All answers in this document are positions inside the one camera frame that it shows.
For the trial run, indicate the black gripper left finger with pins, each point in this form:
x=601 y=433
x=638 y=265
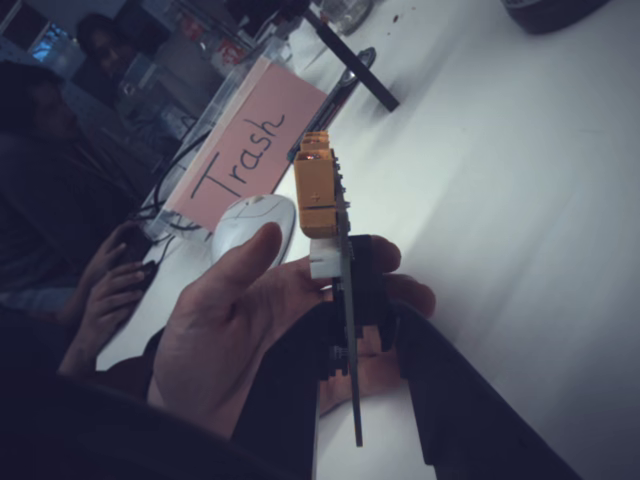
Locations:
x=285 y=390

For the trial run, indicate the small black computer mouse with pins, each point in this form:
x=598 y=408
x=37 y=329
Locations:
x=146 y=272

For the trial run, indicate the black marker pen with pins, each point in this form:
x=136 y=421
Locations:
x=332 y=107

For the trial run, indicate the black flat bar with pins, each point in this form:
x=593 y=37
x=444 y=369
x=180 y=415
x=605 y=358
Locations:
x=357 y=67

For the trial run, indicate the open bare hand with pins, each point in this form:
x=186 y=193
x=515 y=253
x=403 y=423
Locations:
x=225 y=325

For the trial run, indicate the clear plastic box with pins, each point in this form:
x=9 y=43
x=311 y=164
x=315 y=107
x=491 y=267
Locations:
x=220 y=95

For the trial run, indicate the dark-haired person in background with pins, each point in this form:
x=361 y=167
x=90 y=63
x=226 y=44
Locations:
x=102 y=45

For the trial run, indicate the white computer mouse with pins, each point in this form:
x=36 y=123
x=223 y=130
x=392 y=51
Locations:
x=250 y=215

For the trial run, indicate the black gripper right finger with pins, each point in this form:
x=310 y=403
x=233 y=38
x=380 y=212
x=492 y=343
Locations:
x=450 y=410

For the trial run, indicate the clear glass jar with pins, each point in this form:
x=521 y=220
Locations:
x=350 y=15

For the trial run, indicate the seated person in dark top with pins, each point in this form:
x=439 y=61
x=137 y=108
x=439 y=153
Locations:
x=40 y=190

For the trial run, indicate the circuit board with orange connectors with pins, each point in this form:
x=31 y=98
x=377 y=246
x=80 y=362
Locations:
x=315 y=190

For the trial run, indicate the pink paper Trash sign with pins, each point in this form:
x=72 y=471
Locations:
x=240 y=145

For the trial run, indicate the clear container with red label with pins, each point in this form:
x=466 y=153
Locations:
x=230 y=52

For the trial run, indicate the hand on black mouse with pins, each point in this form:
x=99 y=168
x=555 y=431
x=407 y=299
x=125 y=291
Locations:
x=105 y=300

